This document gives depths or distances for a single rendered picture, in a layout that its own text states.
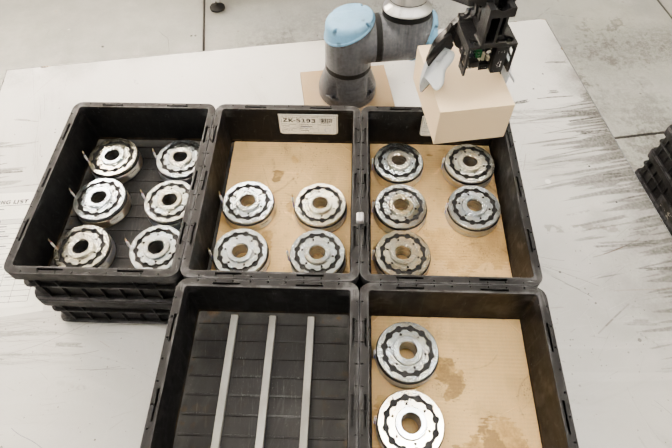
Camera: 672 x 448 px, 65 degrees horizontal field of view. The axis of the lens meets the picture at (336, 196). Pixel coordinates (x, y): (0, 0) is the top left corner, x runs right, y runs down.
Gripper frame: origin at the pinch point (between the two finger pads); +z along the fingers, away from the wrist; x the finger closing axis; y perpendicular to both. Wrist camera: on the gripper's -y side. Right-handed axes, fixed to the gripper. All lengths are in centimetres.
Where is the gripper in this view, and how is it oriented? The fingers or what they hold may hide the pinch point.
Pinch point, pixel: (461, 83)
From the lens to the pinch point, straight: 92.8
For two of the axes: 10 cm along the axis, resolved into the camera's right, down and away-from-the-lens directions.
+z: 0.1, 5.7, 8.2
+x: 9.9, -1.1, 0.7
